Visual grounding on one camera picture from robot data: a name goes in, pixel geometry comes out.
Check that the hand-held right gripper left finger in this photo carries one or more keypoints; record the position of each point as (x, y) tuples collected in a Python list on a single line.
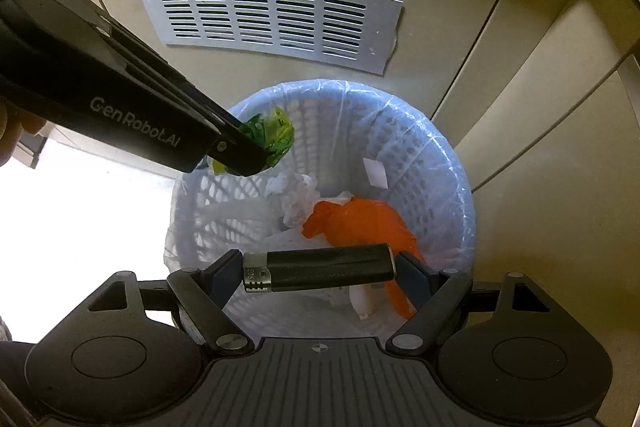
[(227, 267)]

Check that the grey cabinet vent grille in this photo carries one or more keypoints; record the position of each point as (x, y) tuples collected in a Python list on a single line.
[(150, 7)]

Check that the person's left hand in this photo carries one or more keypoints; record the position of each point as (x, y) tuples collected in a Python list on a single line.
[(17, 127)]

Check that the white plastic trash basket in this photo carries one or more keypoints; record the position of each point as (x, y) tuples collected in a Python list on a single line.
[(400, 142)]

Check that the green yellow wrapper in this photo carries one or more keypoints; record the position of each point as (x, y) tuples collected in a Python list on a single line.
[(275, 132)]

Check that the large white paper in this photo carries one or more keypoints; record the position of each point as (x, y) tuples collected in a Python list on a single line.
[(295, 202)]

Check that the blue lined trash bin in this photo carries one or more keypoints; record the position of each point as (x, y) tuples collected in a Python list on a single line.
[(457, 187)]

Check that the small white paper slip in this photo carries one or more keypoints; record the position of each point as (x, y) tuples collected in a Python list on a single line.
[(376, 174)]

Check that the orange plastic bag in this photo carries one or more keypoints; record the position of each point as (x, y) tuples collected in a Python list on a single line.
[(360, 222)]

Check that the black lighter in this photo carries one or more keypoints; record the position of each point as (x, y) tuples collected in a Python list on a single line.
[(325, 269)]

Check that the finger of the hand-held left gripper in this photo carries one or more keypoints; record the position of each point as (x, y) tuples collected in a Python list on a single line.
[(240, 154)]

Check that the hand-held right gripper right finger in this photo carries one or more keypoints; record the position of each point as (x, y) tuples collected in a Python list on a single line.
[(415, 277)]

